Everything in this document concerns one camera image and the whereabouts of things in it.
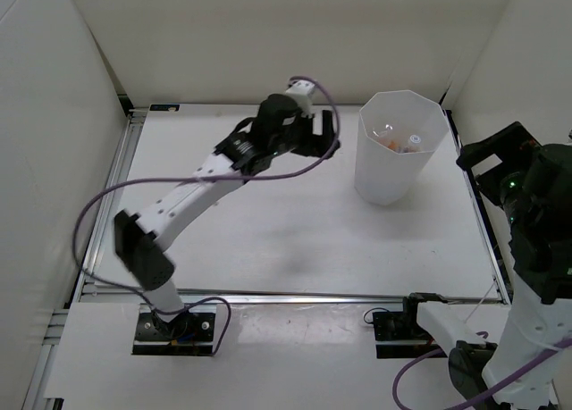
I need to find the small blue white sticker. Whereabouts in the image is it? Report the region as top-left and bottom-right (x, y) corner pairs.
(149, 104), (180, 113)

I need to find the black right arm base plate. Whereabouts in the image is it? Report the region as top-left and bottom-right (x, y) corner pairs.
(363, 293), (448, 359)

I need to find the white plastic bin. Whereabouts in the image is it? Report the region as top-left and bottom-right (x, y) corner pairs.
(354, 90), (449, 205)

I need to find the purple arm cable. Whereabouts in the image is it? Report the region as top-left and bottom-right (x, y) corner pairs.
(392, 329), (572, 410)
(71, 74), (343, 356)

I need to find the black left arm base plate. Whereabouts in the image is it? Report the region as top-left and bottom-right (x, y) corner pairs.
(131, 308), (216, 356)

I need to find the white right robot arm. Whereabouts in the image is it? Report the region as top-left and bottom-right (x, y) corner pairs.
(401, 121), (571, 409)

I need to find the clear plastic bottle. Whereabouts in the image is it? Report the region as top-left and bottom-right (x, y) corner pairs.
(376, 123), (394, 138)

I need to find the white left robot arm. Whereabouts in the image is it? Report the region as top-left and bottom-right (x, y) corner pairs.
(114, 76), (341, 339)

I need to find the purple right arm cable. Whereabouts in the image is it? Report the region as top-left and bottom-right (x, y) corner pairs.
(392, 329), (572, 410)

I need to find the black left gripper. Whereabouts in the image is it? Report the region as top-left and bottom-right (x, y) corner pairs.
(269, 107), (339, 159)

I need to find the small blue label bottle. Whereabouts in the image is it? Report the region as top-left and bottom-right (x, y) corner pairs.
(401, 134), (423, 154)

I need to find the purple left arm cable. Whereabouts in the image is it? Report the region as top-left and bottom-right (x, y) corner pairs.
(71, 74), (343, 356)

